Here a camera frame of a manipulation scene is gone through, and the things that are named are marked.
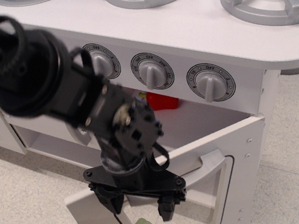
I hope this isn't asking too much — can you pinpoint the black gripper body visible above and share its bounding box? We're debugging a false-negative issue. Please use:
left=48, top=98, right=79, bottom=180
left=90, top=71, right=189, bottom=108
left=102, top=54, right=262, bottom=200
left=83, top=163, right=186, bottom=203

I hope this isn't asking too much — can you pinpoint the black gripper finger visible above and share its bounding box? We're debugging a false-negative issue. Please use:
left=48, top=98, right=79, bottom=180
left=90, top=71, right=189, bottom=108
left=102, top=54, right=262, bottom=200
left=95, top=186, right=124, bottom=214
left=158, top=195, right=175, bottom=222

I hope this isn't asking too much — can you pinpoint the white toy oven door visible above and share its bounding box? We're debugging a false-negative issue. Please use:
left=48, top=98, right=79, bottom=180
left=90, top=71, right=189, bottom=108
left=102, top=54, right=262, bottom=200
left=66, top=116, right=265, bottom=224

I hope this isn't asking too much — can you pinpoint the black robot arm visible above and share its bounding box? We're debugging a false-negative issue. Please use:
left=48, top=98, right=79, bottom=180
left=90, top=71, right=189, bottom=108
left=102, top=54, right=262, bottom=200
left=0, top=16, right=186, bottom=222

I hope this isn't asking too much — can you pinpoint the red toy on upper shelf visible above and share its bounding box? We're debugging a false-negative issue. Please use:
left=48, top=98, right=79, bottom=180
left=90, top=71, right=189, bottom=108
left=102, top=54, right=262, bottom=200
left=146, top=92, right=179, bottom=111

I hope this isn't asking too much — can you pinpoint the grey middle control knob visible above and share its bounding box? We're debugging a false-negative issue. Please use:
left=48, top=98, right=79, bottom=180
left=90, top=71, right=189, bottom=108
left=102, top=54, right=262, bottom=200
left=130, top=52, right=175, bottom=90

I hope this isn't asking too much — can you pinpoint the grey control knob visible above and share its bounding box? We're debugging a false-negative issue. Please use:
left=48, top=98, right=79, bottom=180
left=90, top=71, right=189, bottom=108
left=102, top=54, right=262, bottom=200
left=186, top=63, right=236, bottom=103
left=130, top=52, right=175, bottom=90
left=83, top=43, right=121, bottom=79

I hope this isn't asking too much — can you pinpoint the grey right control knob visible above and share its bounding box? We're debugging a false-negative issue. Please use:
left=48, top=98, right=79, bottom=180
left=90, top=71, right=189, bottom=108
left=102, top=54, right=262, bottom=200
left=186, top=63, right=236, bottom=103

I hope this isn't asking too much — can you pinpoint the grey left control knob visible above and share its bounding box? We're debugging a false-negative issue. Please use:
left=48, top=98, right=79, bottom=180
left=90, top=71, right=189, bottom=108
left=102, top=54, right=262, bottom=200
left=83, top=43, right=121, bottom=79

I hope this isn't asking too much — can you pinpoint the white toy kitchen unit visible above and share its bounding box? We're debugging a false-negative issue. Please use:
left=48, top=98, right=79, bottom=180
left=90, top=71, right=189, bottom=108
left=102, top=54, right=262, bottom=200
left=0, top=0, right=299, bottom=224

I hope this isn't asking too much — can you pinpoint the white cabinet door grey handle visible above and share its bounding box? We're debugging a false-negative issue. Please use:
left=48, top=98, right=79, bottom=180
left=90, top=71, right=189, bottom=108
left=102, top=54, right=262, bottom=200
left=65, top=123, right=92, bottom=146

